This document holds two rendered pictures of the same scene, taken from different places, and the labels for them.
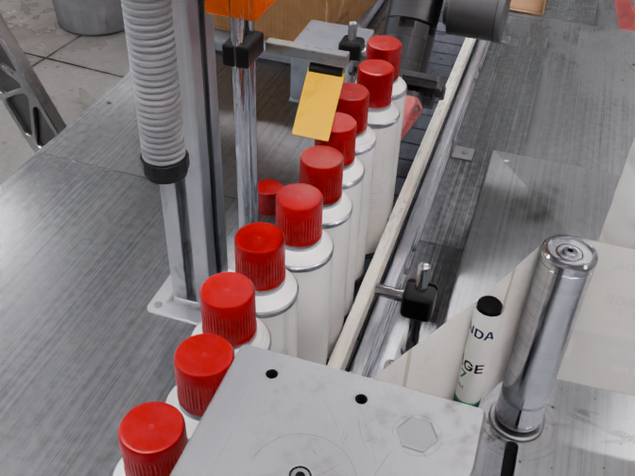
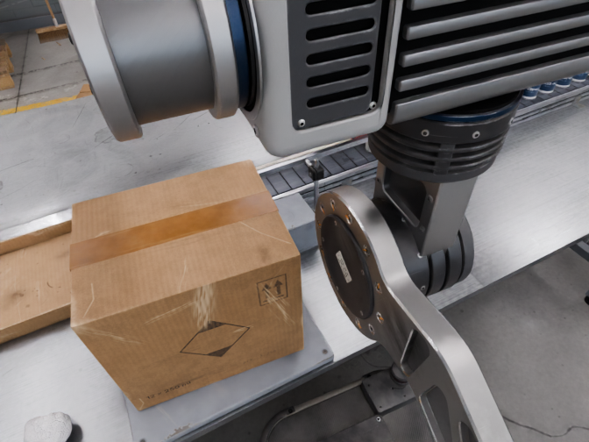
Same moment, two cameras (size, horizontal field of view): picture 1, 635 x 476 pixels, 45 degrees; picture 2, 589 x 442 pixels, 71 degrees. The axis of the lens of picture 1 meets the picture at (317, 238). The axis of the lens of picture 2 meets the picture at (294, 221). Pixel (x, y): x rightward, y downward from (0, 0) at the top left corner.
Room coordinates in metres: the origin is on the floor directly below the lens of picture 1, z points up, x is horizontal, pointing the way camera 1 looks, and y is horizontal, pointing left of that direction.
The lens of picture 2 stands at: (1.46, 0.49, 1.55)
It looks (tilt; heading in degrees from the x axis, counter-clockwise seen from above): 45 degrees down; 229
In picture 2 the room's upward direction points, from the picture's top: 3 degrees counter-clockwise
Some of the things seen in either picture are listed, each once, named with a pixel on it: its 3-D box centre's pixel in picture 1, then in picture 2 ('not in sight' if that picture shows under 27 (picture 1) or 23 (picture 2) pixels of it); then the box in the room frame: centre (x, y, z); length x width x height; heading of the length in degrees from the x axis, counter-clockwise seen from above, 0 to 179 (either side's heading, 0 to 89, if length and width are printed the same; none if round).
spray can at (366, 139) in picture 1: (343, 189); not in sight; (0.58, -0.02, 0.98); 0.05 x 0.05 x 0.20
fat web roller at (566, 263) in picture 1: (540, 344); not in sight; (0.40, -0.17, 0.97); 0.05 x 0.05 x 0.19
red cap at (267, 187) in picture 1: (268, 195); not in sight; (0.74, 0.06, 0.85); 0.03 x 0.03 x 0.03
